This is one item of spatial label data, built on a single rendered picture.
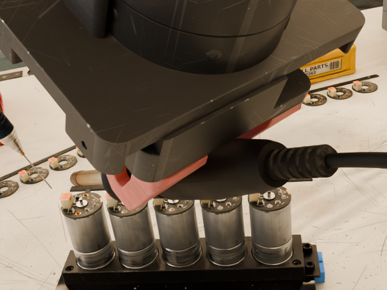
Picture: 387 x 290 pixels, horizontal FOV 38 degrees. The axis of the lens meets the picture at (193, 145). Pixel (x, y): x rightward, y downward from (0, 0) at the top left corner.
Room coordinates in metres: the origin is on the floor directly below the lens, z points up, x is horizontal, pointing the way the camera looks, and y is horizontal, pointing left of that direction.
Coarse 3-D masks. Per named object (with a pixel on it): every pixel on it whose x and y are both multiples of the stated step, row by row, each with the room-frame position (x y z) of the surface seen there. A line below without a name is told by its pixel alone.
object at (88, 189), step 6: (294, 180) 0.27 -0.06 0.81; (300, 180) 0.27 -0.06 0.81; (306, 180) 0.27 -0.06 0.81; (312, 180) 0.27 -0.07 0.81; (72, 186) 0.30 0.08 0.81; (78, 186) 0.30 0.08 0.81; (84, 186) 0.30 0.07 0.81; (90, 186) 0.30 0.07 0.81; (96, 186) 0.30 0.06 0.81; (102, 186) 0.29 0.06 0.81
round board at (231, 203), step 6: (234, 198) 0.26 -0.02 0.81; (240, 198) 0.26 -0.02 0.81; (204, 204) 0.26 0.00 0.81; (210, 204) 0.26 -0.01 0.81; (216, 204) 0.26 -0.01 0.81; (222, 204) 0.26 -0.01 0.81; (228, 204) 0.26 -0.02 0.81; (234, 204) 0.26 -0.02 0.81; (240, 204) 0.26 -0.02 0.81; (210, 210) 0.26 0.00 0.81; (216, 210) 0.26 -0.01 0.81; (222, 210) 0.25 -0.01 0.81; (228, 210) 0.25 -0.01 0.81
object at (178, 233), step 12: (156, 216) 0.27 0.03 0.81; (168, 216) 0.26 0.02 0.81; (180, 216) 0.26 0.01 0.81; (192, 216) 0.26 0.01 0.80; (168, 228) 0.26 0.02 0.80; (180, 228) 0.26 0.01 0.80; (192, 228) 0.26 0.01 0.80; (168, 240) 0.26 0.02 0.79; (180, 240) 0.26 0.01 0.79; (192, 240) 0.26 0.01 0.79; (168, 252) 0.26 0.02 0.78; (180, 252) 0.26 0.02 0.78; (192, 252) 0.26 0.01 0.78; (168, 264) 0.26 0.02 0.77; (180, 264) 0.26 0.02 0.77; (192, 264) 0.26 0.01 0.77
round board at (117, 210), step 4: (120, 204) 0.27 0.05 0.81; (144, 204) 0.27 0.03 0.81; (108, 208) 0.27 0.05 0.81; (112, 208) 0.27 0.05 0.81; (116, 208) 0.27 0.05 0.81; (120, 208) 0.27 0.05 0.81; (124, 208) 0.27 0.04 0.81; (140, 208) 0.27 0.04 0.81; (144, 208) 0.27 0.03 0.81; (112, 212) 0.27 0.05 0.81; (116, 212) 0.27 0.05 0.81; (120, 212) 0.26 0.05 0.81; (128, 212) 0.26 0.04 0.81; (132, 212) 0.26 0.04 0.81; (136, 212) 0.26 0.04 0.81; (120, 216) 0.26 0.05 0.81; (124, 216) 0.26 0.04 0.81
